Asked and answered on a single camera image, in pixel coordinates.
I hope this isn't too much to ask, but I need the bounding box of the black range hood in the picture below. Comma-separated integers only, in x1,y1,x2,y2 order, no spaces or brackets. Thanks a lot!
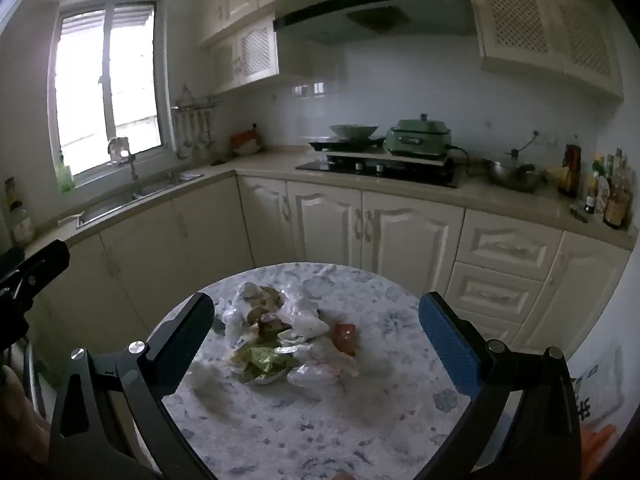
272,0,478,46

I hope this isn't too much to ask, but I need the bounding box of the row of condiment bottles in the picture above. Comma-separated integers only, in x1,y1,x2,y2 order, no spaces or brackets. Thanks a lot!
557,135,633,231

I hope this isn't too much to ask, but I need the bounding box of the wide cream lattice wall cabinet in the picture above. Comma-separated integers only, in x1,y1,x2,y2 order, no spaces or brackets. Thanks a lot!
462,0,626,101

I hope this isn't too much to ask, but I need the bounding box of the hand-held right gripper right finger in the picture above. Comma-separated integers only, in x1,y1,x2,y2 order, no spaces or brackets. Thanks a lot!
418,291,583,480

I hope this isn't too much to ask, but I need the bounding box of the metal sink faucet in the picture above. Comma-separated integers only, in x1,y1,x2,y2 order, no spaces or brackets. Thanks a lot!
107,137,143,196

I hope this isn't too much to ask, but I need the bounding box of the red wrapper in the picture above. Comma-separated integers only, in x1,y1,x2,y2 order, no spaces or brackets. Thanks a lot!
331,322,358,358

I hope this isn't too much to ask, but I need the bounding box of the brown snack packet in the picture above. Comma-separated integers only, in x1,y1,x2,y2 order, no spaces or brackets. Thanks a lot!
247,285,293,341

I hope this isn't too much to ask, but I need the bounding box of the green wrapper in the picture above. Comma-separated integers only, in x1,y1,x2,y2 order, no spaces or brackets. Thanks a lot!
231,345,296,386

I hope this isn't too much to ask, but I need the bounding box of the hanging utensil rack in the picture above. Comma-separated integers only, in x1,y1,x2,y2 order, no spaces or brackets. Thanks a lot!
170,85,221,158

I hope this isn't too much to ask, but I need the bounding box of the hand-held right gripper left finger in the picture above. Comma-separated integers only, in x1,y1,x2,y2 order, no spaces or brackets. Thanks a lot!
48,291,217,480

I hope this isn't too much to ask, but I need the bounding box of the printed carton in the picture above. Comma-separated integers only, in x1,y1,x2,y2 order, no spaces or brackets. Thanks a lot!
4,176,36,246

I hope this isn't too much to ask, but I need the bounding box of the white printed bag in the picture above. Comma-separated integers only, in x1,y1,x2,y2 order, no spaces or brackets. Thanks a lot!
570,347,626,418

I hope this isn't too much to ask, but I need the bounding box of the green bottle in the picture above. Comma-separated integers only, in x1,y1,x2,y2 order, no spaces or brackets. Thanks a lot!
56,152,76,196

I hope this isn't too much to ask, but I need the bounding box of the black gas stove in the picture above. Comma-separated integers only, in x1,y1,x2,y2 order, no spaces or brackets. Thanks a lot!
295,157,463,189

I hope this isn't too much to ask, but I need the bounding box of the red and white bag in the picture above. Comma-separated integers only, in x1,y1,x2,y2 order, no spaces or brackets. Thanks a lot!
230,124,265,157

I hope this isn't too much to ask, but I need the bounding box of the kitchen window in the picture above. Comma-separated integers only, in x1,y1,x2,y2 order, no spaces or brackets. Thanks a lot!
47,1,168,183

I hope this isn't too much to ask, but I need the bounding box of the crumpled clear plastic bag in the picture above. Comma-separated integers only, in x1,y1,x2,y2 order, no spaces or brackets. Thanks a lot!
287,345,361,388
277,265,333,341
217,282,261,356

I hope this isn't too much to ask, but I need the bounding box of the cream drawer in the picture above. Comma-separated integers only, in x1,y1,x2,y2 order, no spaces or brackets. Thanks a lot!
457,210,563,281
445,262,543,323
450,307,523,348

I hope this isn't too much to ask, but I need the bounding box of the green electric pot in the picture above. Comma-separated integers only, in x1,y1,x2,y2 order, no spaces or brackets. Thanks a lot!
382,113,453,158

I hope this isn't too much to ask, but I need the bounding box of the steel wok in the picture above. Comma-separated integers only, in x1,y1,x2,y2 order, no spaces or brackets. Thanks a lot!
482,149,548,193

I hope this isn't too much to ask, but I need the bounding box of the grey bowl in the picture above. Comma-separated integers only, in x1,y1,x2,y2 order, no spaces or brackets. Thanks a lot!
328,124,380,141

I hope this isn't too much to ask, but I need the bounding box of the black induction cooker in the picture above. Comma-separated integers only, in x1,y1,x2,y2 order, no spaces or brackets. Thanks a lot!
308,136,388,152

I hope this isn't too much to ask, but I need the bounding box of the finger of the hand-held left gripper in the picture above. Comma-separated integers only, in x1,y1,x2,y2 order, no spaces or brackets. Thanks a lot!
14,239,71,295

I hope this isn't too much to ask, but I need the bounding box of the steel kitchen sink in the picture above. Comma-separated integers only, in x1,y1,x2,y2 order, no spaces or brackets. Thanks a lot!
77,170,205,226

